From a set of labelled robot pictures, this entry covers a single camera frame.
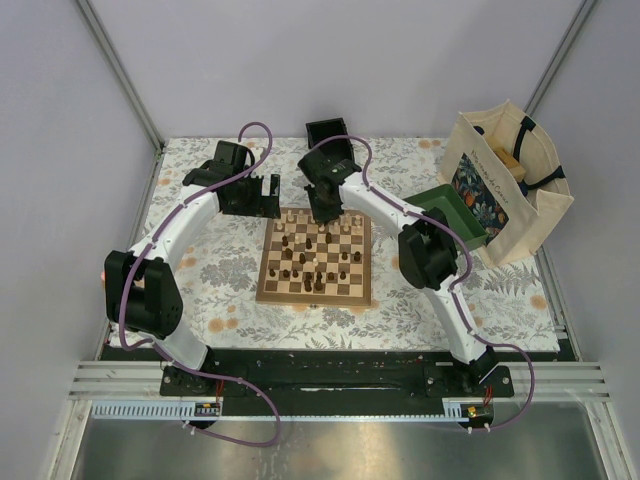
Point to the wooden chess board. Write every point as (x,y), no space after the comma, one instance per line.
(308,263)

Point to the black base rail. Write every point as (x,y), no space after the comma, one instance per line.
(435,375)

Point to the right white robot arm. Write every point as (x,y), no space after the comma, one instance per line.
(427,248)

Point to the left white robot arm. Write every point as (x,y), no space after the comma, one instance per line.
(142,295)

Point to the wooden box in bag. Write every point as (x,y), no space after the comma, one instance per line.
(513,166)

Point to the white slotted cable duct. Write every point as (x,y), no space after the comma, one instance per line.
(255,410)

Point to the cream canvas tote bag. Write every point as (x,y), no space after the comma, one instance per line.
(517,216)

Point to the green metal tray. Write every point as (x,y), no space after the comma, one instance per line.
(445,205)

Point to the black plastic bin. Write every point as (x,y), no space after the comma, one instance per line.
(320,130)

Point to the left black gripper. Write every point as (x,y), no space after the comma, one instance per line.
(266,206)

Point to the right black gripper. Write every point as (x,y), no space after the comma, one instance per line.
(322,217)

